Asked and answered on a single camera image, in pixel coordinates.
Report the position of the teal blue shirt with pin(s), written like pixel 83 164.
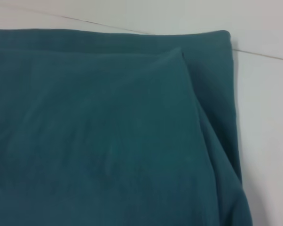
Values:
pixel 108 129

